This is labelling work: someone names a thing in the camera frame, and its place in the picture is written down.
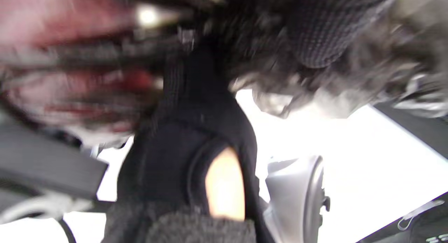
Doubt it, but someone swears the person's left hand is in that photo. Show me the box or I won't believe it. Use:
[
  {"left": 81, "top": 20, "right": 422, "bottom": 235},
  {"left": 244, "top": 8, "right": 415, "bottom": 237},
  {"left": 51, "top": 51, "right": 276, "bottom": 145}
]
[{"left": 101, "top": 0, "right": 398, "bottom": 243}]

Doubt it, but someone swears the black plastic garbage bag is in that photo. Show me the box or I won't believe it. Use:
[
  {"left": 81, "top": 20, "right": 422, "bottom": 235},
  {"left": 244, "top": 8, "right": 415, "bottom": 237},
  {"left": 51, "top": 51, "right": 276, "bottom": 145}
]
[{"left": 0, "top": 0, "right": 448, "bottom": 149}]

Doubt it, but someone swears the crumpled pink paper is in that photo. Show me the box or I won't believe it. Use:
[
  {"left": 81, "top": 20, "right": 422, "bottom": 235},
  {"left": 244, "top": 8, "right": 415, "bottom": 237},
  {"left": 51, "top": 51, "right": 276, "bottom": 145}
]
[{"left": 0, "top": 0, "right": 165, "bottom": 131}]

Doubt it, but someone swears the grey white left hand controller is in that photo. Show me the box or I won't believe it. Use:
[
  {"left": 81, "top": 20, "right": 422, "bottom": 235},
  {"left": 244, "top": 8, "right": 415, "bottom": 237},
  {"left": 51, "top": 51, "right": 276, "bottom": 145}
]
[{"left": 264, "top": 156, "right": 331, "bottom": 243}]

